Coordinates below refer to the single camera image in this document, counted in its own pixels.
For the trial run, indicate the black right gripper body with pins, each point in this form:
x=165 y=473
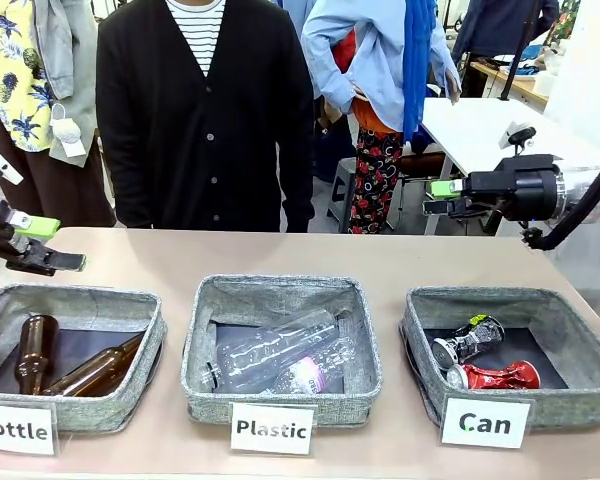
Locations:
x=525 y=187

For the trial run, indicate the stubby brown glass bottle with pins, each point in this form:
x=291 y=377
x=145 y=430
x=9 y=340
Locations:
x=35 y=350

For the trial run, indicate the long-neck brown glass bottle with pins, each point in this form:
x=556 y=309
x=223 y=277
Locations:
x=95 y=370

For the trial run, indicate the crushed black can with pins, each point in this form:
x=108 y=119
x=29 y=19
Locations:
x=472 y=337

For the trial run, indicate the crushed red can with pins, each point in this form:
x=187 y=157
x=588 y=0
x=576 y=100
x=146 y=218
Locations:
x=500 y=376

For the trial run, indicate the small clear plastic bottle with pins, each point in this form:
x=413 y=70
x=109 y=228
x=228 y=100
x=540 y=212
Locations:
x=315 y=370

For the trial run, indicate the large clear plastic bottle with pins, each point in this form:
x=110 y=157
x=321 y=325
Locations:
x=265 y=350

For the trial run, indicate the grey fabric basket, bottle label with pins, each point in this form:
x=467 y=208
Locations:
x=105 y=405

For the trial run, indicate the grey fabric basket, plastic label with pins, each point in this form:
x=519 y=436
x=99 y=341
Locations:
x=280 y=295

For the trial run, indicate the grey fabric basket, can label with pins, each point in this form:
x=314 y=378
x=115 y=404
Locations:
x=555 y=400

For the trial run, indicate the white sign reading Can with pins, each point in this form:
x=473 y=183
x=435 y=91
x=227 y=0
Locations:
x=485 y=424

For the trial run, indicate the white table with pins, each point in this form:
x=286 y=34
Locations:
x=475 y=130

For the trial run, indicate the red floral trousers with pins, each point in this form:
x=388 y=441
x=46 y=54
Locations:
x=375 y=180

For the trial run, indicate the metal stool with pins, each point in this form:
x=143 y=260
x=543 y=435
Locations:
x=342 y=195

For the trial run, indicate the white hanging mask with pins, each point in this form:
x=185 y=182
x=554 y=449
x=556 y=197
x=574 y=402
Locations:
x=67 y=130

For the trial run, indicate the wooden desk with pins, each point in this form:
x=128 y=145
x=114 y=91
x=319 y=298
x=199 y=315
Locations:
x=520 y=82

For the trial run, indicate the blue scarf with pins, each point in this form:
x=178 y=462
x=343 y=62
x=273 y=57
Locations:
x=417 y=65

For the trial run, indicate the yellow floral shirt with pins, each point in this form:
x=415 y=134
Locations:
x=15 y=75

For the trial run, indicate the mannequin in light blue shirt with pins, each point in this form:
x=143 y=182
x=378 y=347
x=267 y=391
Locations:
x=375 y=50

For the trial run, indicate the person in navy jacket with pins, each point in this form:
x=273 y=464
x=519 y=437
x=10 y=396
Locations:
x=500 y=25

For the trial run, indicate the white sign reading Bottle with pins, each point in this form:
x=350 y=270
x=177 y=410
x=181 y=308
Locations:
x=15 y=429

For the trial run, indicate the grey jacket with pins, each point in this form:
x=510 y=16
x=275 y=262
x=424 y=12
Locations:
x=75 y=50

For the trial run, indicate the person in black cardigan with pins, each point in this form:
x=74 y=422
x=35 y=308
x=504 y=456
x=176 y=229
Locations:
x=205 y=150

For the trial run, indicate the white sign reading Plastic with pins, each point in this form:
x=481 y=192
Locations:
x=271 y=429

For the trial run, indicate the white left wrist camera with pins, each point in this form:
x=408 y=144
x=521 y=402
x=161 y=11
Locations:
x=0 y=167

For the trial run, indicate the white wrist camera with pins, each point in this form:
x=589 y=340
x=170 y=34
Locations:
x=519 y=134
x=0 y=167

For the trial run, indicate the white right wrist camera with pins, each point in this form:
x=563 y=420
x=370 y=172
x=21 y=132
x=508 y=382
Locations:
x=519 y=134

